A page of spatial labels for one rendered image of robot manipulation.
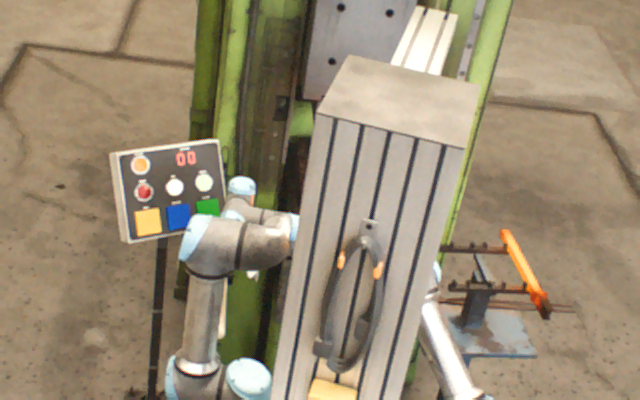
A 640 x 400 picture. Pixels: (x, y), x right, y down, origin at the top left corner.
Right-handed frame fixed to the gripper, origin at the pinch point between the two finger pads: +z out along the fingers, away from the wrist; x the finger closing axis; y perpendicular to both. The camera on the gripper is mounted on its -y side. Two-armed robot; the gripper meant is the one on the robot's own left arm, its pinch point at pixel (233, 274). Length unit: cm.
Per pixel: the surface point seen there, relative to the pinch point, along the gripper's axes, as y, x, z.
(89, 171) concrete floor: -164, -124, 94
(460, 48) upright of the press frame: -70, 50, -60
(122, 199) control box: -3.5, -38.4, -14.2
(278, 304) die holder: -36, 9, 38
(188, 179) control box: -19.0, -23.1, -16.9
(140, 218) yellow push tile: -3.3, -32.3, -9.0
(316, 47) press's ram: -42, 7, -61
